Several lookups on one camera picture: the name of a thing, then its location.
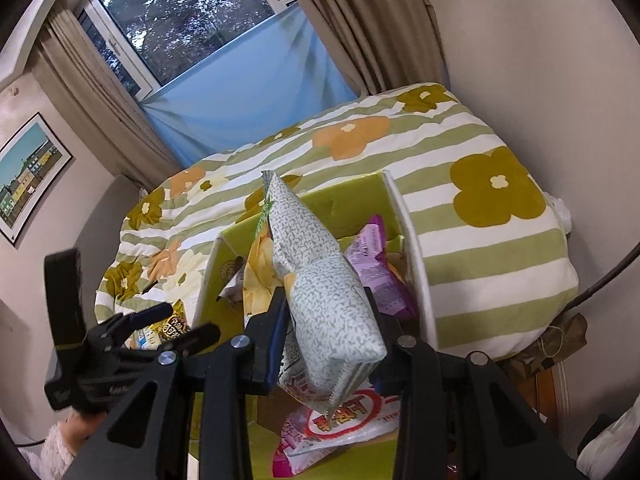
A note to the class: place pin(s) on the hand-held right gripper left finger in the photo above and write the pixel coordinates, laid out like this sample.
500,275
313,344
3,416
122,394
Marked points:
272,340

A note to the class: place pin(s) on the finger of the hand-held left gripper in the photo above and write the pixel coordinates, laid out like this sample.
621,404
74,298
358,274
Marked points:
145,317
195,337

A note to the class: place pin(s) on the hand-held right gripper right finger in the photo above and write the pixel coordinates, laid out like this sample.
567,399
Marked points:
400,360

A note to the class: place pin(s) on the green patterned snack bag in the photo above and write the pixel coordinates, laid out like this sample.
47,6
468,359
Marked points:
320,300

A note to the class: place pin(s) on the yellow corn snack packet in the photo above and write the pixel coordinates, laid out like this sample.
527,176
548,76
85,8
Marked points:
260,270

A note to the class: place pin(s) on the pink and white snack packet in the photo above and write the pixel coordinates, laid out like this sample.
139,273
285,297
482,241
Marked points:
350,420

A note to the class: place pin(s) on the purple snack packet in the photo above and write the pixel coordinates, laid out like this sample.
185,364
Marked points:
380,270

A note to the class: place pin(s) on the green cardboard box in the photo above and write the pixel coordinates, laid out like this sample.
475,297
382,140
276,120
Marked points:
330,210

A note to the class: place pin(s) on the person's left forearm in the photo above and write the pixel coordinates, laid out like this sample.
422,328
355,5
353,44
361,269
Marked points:
57,450

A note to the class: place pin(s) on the person's left hand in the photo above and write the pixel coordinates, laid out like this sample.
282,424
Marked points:
87,425

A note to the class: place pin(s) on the blue and white snack packet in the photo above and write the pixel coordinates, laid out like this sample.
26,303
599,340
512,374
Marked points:
146,337

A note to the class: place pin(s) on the gold snack packet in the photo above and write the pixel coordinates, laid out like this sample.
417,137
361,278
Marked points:
177,327

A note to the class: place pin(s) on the green striped floral blanket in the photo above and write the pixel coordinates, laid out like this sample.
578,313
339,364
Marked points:
475,270

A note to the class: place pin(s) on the brown paper bag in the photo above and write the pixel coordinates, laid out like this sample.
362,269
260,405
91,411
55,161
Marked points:
555,340

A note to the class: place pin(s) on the beige curtain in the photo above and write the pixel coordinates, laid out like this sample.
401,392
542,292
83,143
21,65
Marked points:
360,20
110,110

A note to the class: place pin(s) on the white plastic bag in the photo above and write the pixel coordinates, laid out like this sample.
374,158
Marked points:
561,212

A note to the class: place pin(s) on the white cloth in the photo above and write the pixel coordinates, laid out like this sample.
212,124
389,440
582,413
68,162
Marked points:
617,442

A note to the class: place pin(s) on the blue cloth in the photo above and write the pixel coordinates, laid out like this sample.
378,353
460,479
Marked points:
250,95

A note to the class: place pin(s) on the window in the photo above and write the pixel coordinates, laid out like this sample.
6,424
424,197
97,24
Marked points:
175,15

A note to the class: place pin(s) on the framed wall poster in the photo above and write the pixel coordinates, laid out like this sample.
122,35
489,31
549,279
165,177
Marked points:
30,180

